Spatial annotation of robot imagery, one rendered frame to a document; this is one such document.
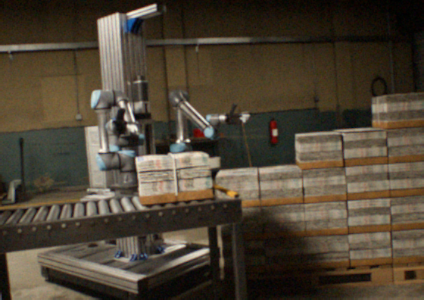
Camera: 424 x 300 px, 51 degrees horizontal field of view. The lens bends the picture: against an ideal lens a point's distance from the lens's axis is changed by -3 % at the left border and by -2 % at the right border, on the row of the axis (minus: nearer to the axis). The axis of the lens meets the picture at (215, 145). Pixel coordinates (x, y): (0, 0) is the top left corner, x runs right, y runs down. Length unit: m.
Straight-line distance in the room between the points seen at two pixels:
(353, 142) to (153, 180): 1.43
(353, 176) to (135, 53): 1.78
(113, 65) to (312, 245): 1.90
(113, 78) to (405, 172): 2.15
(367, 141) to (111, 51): 1.91
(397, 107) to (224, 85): 7.09
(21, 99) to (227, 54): 4.36
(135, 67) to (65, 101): 6.18
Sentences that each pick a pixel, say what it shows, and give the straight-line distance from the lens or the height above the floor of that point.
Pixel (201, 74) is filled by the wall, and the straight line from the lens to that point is 9.89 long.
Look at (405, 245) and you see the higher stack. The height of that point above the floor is 0.26.
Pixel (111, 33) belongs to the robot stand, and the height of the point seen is 1.89.
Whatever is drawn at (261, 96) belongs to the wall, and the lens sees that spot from 10.27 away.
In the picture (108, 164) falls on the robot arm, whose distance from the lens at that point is 3.07.
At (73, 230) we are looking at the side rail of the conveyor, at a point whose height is 0.75.
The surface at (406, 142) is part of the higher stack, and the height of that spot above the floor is 0.97.
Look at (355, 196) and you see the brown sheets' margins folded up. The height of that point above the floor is 0.63.
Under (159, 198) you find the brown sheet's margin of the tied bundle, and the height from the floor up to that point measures 0.83.
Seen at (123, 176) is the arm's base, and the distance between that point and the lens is 3.11.
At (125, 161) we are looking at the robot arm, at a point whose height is 0.98.
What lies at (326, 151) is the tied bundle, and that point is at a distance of 3.12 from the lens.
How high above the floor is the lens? 1.20
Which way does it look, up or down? 3 degrees down
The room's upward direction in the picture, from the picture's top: 4 degrees counter-clockwise
